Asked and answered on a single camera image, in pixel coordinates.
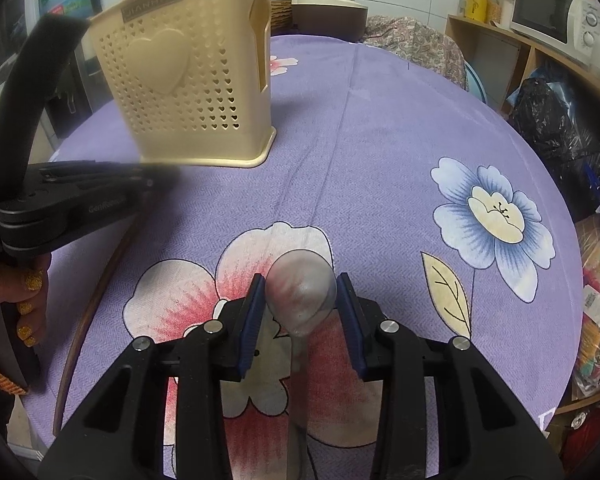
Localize colourful trash bag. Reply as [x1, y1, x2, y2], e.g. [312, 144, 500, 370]
[573, 216, 600, 398]

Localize floral fabric chair cover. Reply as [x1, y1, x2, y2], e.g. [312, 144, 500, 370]
[362, 15, 468, 90]

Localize white microwave oven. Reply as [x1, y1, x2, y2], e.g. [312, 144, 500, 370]
[509, 0, 600, 68]

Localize translucent plastic spoon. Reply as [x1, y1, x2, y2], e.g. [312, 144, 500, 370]
[265, 249, 337, 479]

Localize beige perforated cutlery holder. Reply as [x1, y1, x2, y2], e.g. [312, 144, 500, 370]
[88, 0, 276, 168]

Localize brown chopstick pair right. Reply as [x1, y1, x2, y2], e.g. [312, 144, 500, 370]
[52, 210, 146, 437]

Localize purple floral tablecloth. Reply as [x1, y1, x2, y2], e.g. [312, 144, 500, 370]
[23, 36, 582, 479]

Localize wooden side shelf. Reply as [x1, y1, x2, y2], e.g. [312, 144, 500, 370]
[445, 15, 600, 116]

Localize woven basket sink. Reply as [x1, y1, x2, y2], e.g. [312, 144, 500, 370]
[271, 0, 294, 36]

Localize left hand yellow nails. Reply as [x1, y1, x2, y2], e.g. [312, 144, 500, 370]
[0, 254, 52, 348]

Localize black garbage bag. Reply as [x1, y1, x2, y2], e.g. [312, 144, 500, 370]
[508, 78, 600, 222]

